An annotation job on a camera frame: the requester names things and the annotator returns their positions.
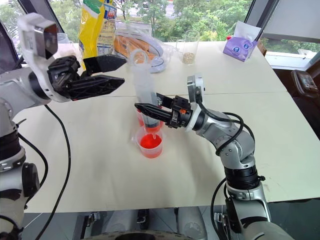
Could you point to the small clear plastic container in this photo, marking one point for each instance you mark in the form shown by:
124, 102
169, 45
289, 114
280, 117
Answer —
65, 45

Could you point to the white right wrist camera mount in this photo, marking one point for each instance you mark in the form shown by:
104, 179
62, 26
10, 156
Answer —
196, 86

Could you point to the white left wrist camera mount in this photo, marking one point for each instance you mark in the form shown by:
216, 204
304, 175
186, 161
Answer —
30, 37

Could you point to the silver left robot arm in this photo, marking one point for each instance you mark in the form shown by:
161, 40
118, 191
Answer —
15, 85

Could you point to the dark rounded robot base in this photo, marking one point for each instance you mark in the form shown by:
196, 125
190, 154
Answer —
150, 235

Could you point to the clear cup with red liquid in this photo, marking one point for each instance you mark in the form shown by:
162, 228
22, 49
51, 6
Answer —
139, 118
150, 147

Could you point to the purple tissue box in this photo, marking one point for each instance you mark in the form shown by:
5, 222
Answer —
237, 48

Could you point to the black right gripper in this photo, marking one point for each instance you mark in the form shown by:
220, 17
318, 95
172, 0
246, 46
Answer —
181, 112

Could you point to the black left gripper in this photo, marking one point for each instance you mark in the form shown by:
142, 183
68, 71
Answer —
62, 72

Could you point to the large clear plastic syringe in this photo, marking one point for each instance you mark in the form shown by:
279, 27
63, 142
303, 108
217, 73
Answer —
143, 87

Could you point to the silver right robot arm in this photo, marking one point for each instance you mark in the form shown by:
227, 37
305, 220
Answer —
235, 140

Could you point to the yellow snack bag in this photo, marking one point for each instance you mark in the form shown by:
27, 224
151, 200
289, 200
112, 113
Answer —
92, 32

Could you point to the tall glass with grains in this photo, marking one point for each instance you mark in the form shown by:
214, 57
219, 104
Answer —
188, 55

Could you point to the black window frame bar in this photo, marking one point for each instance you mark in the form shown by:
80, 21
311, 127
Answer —
260, 12
50, 15

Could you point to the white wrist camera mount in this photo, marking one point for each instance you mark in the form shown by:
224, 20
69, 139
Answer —
30, 37
196, 86

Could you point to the bread in clear plastic bag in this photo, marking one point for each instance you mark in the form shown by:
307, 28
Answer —
140, 42

